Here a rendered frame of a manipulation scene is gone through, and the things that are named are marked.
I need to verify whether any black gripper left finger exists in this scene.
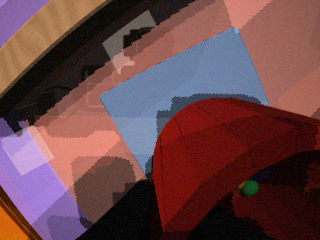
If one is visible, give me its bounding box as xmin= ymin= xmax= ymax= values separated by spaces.
xmin=76 ymin=181 xmax=152 ymax=240

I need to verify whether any green marble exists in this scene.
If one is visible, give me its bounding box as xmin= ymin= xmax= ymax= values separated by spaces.
xmin=241 ymin=179 xmax=259 ymax=196

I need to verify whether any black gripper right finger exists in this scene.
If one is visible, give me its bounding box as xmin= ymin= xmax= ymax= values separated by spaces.
xmin=187 ymin=204 xmax=276 ymax=240

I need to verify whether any tan wooden beam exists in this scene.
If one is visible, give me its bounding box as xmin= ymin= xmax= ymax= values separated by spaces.
xmin=0 ymin=0 xmax=144 ymax=117

